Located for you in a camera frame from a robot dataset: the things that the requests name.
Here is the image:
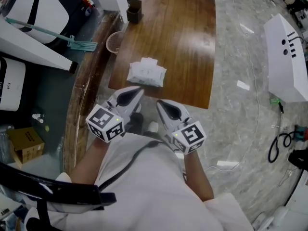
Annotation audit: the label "brown cardboard box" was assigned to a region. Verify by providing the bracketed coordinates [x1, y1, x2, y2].
[6, 127, 46, 165]

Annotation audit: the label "person's white garment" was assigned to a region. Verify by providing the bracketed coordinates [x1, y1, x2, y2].
[24, 131, 254, 231]

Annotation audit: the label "small white appliance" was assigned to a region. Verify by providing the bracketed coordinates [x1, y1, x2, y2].
[0, 56, 26, 112]

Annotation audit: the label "pink mesh wastebasket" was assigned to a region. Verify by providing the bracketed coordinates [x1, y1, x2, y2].
[106, 31, 125, 55]

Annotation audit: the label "dark brown square holder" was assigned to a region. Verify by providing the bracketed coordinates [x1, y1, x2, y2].
[126, 0, 143, 25]

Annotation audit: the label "person's white shoe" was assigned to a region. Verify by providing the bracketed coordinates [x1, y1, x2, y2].
[146, 121, 159, 132]

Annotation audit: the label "thin black cable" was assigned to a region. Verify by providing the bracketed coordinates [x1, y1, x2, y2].
[96, 140, 167, 193]

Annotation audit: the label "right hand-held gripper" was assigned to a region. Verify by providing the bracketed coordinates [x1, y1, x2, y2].
[156, 99, 207, 155]

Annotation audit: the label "small white bottles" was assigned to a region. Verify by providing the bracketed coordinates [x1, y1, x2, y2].
[32, 113, 45, 124]

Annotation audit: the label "white cabinet with black holes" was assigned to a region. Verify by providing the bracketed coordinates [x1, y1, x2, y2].
[263, 13, 308, 103]

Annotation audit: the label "person's right forearm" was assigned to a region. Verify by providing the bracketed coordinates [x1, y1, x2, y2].
[182, 150, 215, 202]

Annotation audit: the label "black machine with red button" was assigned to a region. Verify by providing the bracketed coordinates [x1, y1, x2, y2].
[69, 0, 102, 33]

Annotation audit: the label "long white cable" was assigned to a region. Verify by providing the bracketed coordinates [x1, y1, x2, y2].
[204, 0, 262, 172]

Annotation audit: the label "person's left forearm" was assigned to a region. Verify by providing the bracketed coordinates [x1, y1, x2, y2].
[69, 135, 114, 185]

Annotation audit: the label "white slanted counter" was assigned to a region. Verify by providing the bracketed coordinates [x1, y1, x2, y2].
[0, 15, 73, 72]

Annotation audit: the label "person's dark shoe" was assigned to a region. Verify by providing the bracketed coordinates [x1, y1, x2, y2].
[129, 112, 145, 132]

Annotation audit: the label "teal and red device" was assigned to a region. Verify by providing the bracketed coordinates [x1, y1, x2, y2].
[294, 125, 308, 141]

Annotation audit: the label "white wet wipe pack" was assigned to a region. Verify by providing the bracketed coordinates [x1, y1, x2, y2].
[126, 57, 167, 89]

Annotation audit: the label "white and dark machine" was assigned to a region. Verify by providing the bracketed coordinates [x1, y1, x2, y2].
[285, 0, 308, 29]

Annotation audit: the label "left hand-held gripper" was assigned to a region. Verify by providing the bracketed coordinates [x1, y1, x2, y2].
[86, 86, 145, 143]

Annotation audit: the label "coiled black hose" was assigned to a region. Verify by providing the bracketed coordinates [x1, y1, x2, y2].
[268, 132, 293, 164]

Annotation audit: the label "large white black-banded appliance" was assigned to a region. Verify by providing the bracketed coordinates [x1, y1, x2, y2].
[4, 0, 71, 44]

